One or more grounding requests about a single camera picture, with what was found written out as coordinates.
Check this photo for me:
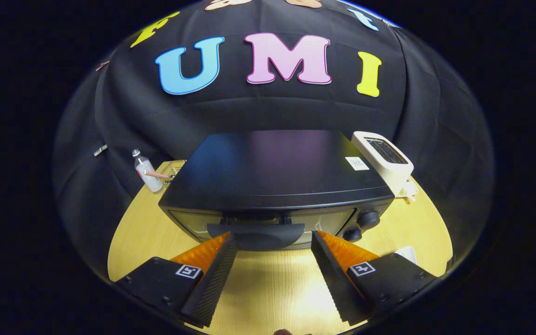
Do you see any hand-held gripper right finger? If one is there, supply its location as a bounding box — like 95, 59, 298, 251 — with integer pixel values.
311, 230, 438, 326

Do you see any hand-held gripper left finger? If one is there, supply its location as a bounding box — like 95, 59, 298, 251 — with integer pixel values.
114, 232, 240, 328

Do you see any black toaster oven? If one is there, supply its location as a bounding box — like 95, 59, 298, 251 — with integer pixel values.
158, 130, 395, 252

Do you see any white toaster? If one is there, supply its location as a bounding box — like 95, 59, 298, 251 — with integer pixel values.
351, 131, 414, 196

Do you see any white rectangular dish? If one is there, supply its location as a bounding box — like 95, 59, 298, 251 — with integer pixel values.
395, 246, 418, 266

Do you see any clear glass container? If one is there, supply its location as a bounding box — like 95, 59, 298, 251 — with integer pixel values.
162, 161, 187, 188

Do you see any clear plastic bottle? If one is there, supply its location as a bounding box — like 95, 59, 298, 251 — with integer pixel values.
131, 149, 163, 193

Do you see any black backdrop cloth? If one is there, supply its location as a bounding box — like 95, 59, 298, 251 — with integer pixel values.
53, 0, 496, 280

